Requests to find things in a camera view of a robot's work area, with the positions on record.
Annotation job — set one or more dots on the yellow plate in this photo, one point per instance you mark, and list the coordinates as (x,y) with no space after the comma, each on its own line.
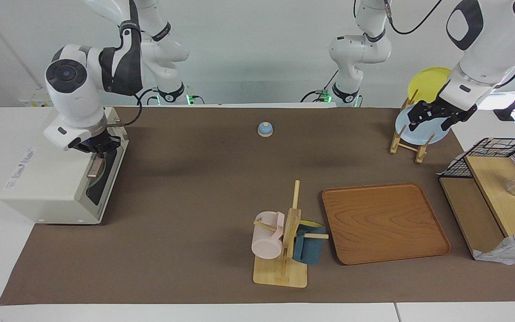
(427,82)

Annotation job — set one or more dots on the wooden shelf unit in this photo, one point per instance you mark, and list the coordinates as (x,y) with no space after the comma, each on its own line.
(494,197)

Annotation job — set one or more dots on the brown wooden tray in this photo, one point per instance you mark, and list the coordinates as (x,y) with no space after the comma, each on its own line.
(382,223)

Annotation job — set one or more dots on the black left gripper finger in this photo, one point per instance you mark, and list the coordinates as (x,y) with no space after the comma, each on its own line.
(413,123)
(446,124)

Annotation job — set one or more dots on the wooden plate rack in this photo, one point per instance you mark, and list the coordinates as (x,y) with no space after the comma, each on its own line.
(398,143)

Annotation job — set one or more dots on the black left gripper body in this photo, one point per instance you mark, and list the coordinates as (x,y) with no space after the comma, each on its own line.
(441,109)

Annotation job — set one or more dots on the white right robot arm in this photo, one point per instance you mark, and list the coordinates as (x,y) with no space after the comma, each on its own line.
(76,96)

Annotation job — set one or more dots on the dark teal mug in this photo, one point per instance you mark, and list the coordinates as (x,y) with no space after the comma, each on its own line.
(307,248)

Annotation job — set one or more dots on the white protective wrap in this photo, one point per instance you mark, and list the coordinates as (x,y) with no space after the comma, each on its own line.
(508,252)

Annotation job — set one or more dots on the cream toaster oven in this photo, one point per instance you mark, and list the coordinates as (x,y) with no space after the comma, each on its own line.
(38,179)

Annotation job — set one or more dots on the wooden mug tree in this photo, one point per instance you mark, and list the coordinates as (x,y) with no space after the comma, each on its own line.
(291,223)

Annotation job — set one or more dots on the pink mug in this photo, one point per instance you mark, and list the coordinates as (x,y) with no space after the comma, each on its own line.
(267,237)

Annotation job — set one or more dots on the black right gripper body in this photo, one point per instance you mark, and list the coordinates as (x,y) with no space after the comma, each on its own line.
(101,142)

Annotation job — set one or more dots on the brown table mat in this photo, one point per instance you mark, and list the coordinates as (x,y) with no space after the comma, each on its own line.
(195,201)

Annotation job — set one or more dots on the light blue plate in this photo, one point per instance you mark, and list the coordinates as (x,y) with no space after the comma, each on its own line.
(423,134)

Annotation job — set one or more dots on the small blue lidded bowl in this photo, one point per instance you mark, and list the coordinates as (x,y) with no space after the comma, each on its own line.
(265,129)

